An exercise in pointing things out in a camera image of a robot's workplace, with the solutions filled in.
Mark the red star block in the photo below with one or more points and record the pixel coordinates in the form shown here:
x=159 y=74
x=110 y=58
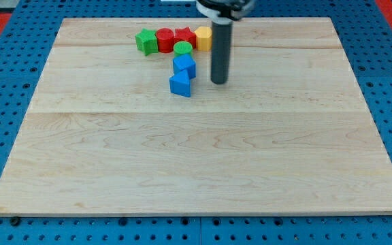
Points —
x=185 y=35

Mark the grey cylindrical pointer tool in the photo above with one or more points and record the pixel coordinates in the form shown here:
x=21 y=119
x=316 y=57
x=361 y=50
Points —
x=221 y=49

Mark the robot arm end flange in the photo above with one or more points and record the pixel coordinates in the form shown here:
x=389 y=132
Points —
x=225 y=9

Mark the blue cube block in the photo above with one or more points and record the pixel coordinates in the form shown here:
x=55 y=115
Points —
x=184 y=62

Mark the light wooden board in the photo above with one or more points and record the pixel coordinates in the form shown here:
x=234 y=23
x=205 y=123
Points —
x=289 y=134

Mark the red cylinder block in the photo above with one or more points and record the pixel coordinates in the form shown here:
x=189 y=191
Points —
x=165 y=40

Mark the green star block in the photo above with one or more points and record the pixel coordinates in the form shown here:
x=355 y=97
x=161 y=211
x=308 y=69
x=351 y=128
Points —
x=146 y=41

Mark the blue triangle block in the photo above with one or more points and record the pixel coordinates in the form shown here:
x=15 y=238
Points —
x=180 y=84

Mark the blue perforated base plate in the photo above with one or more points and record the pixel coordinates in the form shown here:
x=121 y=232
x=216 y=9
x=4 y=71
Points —
x=26 y=41

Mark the yellow hexagon block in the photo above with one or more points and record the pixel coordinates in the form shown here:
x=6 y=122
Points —
x=204 y=38

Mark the green cylinder block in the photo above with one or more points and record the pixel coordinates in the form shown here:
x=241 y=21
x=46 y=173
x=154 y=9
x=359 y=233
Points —
x=183 y=48

